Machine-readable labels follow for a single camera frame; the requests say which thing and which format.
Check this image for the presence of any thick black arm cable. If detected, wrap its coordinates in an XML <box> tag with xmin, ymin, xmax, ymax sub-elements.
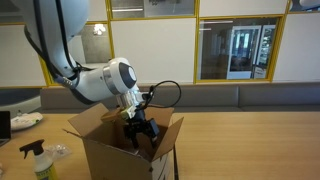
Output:
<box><xmin>23</xmin><ymin>0</ymin><xmax>91</xmax><ymax>88</ymax></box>

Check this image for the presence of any black laptop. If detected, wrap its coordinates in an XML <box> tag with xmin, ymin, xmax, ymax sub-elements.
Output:
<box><xmin>0</xmin><ymin>110</ymin><xmax>12</xmax><ymax>147</ymax></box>

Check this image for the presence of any glass door display fridge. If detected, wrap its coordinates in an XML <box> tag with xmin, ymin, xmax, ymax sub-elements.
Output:
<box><xmin>254</xmin><ymin>24</ymin><xmax>277</xmax><ymax>80</ymax></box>

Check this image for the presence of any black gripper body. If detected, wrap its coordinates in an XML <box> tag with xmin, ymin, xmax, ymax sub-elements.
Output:
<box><xmin>123</xmin><ymin>109</ymin><xmax>150</xmax><ymax>134</ymax></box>

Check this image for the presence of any white flat object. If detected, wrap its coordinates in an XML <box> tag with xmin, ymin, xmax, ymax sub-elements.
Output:
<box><xmin>9</xmin><ymin>111</ymin><xmax>44</xmax><ymax>132</ymax></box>

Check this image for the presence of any grey upholstered bench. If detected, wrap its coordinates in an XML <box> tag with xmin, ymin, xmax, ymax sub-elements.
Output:
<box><xmin>0</xmin><ymin>82</ymin><xmax>320</xmax><ymax>116</ymax></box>

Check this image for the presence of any white globe pendant lamp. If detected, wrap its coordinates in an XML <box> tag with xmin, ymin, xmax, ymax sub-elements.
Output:
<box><xmin>298</xmin><ymin>0</ymin><xmax>320</xmax><ymax>10</ymax></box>

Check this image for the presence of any brown cardboard box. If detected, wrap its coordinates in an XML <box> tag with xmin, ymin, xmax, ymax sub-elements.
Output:
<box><xmin>63</xmin><ymin>102</ymin><xmax>185</xmax><ymax>180</ymax></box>

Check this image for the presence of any glowing cluster ceiling lamp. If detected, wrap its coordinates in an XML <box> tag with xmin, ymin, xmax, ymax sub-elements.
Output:
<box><xmin>92</xmin><ymin>23</ymin><xmax>107</xmax><ymax>36</ymax></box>

